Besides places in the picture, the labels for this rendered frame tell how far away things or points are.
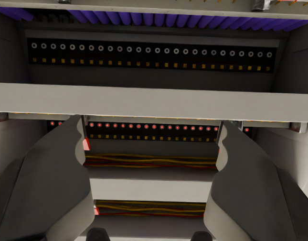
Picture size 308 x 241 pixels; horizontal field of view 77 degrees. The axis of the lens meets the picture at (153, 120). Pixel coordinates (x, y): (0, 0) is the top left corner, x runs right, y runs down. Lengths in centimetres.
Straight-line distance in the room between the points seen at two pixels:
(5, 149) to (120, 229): 36
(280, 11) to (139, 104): 24
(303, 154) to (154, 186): 30
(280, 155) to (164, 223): 37
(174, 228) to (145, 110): 42
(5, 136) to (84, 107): 23
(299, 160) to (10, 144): 61
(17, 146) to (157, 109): 36
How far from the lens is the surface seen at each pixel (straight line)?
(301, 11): 39
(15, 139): 54
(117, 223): 65
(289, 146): 52
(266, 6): 32
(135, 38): 45
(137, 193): 42
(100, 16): 38
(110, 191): 42
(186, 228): 65
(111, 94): 31
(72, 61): 47
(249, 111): 34
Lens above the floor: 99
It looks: 27 degrees up
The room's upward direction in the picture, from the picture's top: 178 degrees counter-clockwise
